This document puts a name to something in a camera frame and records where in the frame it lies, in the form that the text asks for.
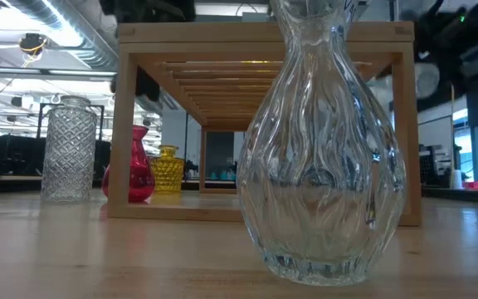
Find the black perforated crate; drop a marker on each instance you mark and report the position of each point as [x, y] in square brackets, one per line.
[430, 166]

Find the red glass vase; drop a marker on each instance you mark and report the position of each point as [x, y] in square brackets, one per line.
[141, 174]

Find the black ceiling device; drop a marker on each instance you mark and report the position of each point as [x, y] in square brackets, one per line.
[31, 42]

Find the yellow glass vase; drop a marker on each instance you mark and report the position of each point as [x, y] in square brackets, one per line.
[167, 170]

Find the wooden slatted shelf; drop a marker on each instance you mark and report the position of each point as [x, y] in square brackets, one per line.
[222, 33]

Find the black background robot arm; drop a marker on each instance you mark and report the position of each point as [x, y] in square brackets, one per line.
[191, 169]

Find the silver ventilation duct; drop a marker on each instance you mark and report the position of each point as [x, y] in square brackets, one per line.
[98, 54]

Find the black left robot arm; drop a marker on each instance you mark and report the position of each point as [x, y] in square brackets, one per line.
[152, 10]

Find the white roll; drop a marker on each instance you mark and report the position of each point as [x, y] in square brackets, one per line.
[457, 179]

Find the clear diamond-pattern glass vase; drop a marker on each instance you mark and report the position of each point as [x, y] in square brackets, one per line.
[69, 153]

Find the small red box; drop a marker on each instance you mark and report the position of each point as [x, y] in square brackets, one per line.
[476, 186]

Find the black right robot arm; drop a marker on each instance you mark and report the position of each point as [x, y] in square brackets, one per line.
[471, 25]

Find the clear ribbed bulbous glass vase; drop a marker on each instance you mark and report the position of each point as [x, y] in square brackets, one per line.
[322, 166]

